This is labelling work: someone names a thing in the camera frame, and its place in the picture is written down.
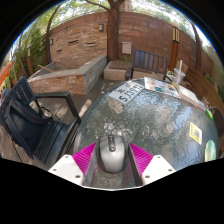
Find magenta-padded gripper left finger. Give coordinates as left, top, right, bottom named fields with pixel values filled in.
left=48, top=142, right=101, bottom=188

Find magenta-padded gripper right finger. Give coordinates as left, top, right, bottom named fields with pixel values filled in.
left=128, top=142, right=177, bottom=188

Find grey and black computer mouse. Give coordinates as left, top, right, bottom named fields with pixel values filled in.
left=95, top=134, right=130, bottom=174

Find yellow square card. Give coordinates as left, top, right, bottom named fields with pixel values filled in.
left=189, top=121, right=203, bottom=146

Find black slatted patio chair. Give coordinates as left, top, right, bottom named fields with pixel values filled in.
left=0, top=75, right=83, bottom=168

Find dark wicker patio chair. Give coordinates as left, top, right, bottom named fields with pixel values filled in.
left=208, top=106, right=224, bottom=158

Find white licence plate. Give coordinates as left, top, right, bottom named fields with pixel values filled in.
left=108, top=82, right=145, bottom=106

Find colourful printed magazine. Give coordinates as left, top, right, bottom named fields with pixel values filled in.
left=143, top=76, right=181, bottom=99

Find stone raised garden bed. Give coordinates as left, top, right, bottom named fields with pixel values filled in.
left=28, top=54, right=108, bottom=96

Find clear plastic cup with straw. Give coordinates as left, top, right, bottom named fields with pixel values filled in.
left=171, top=59, right=187, bottom=87

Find low concrete planter box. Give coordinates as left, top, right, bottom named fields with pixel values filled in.
left=103, top=59, right=133, bottom=81

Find slim leaning tree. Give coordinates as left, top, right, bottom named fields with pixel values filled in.
left=191, top=19, right=204, bottom=73

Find thick forked tree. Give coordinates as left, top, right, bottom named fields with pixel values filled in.
left=84, top=0, right=126, bottom=63

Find wooden garden lamp post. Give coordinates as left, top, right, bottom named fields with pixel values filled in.
left=168, top=25, right=181, bottom=73

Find grey wall box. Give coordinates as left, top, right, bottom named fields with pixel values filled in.
left=121, top=41, right=133, bottom=55

